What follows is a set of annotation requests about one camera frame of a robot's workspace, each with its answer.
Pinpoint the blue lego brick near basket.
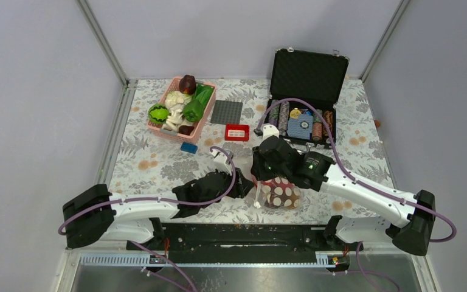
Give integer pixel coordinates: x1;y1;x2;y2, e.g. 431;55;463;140
180;142;198;155

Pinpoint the green watermelon toy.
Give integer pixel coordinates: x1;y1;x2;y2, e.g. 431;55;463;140
148;103;170;125

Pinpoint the green bok choy toy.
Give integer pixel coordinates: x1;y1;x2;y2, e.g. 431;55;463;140
193;84;215;108

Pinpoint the blue playing card deck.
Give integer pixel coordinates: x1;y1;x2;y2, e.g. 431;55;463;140
287;114;313;140

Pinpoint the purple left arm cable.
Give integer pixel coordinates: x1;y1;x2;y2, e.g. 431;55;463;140
58;145;238;236

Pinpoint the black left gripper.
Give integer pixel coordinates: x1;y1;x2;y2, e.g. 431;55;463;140
200;166;254;210

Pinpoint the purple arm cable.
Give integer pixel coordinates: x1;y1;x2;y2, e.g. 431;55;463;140
58;145;238;236
257;97;458;243

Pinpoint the red lego brick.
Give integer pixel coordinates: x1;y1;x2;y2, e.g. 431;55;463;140
224;123;250;142

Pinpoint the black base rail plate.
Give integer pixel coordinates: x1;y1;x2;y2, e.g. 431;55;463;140
143;223;356;265

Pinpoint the dark eggplant toy in basket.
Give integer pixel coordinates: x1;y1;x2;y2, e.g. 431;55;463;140
179;125;195;136

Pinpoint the dark purple plum toy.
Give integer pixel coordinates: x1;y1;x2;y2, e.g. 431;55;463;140
178;74;197;95

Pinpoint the pink plastic basket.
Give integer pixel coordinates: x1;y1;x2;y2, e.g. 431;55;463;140
147;75;216;144

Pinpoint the dark grey lego baseplate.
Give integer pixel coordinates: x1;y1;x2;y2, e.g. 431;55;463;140
210;100;243;125

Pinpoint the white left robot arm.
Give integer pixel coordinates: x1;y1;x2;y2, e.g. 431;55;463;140
58;169;254;250

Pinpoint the black poker chip case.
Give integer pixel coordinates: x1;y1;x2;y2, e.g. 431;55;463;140
264;47;350;148

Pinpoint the clear zip top bag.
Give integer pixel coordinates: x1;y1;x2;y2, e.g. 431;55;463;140
254;177;303;210

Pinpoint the white mushroom toy cluster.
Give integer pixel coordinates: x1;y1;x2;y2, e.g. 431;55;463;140
162;91;193;132

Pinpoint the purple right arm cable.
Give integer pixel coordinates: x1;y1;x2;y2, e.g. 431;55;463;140
257;97;458;243

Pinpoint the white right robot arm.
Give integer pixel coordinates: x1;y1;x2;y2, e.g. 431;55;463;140
251;136;435;256

